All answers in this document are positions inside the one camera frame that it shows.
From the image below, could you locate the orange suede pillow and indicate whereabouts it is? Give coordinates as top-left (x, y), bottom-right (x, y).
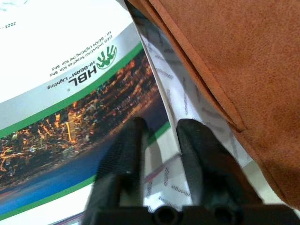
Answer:
top-left (125, 0), bottom-right (300, 210)

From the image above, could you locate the white patterned bed sheet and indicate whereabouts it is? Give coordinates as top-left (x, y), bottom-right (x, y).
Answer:
top-left (127, 2), bottom-right (291, 211)

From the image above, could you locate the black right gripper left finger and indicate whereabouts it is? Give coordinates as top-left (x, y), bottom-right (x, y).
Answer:
top-left (82, 116), bottom-right (150, 222)

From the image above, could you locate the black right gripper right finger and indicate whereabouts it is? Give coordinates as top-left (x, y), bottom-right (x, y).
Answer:
top-left (175, 118), bottom-right (263, 207)

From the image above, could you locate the HBL lighting catalogue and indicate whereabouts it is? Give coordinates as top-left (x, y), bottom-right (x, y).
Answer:
top-left (0, 0), bottom-right (182, 222)

